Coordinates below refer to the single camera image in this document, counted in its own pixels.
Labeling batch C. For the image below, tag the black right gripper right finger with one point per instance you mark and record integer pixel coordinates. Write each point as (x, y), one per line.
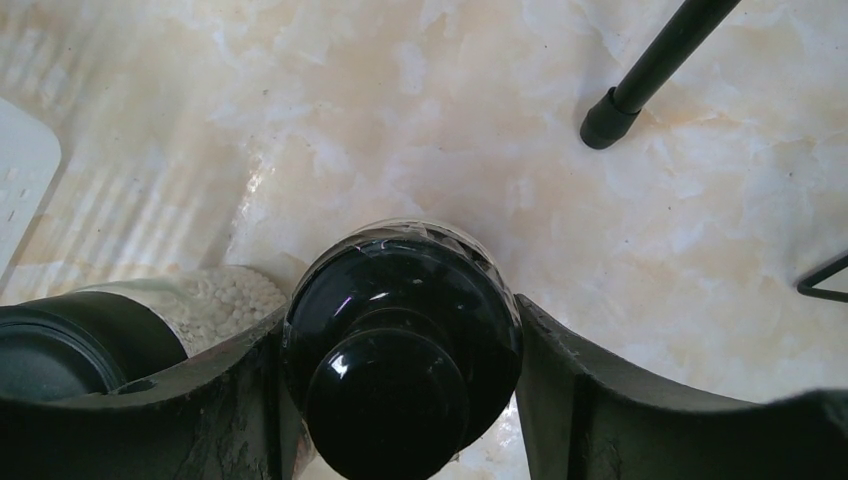
(587, 413)

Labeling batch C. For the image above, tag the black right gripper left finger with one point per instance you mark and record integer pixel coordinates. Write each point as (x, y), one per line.
(223, 414)

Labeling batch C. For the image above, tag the black-lid jar white beads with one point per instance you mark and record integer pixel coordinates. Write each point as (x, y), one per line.
(98, 338)

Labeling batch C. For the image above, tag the shiny black-lid spice jar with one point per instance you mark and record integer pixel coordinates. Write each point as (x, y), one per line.
(403, 345)

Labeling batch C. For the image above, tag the black tripod music stand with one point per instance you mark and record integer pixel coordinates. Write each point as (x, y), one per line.
(610, 119)

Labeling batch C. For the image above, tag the white plastic perforated basket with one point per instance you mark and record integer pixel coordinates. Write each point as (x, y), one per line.
(30, 156)

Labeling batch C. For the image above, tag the black wire basket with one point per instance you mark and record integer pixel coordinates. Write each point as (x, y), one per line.
(829, 282)

